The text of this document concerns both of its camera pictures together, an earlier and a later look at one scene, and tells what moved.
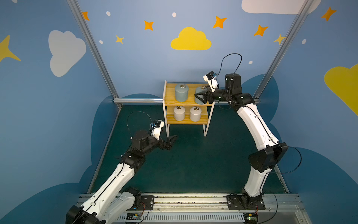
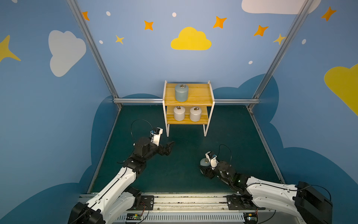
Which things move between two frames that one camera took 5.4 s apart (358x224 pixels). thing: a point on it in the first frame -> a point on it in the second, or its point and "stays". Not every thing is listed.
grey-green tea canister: x=182 y=92 stays
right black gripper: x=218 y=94 -> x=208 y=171
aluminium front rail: x=211 y=209 stays
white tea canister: x=179 y=113 stays
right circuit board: x=250 y=218 stays
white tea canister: x=195 y=114 stays
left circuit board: x=133 y=216 stays
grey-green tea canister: x=198 y=90 -> x=204 y=162
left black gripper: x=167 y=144 -> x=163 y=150
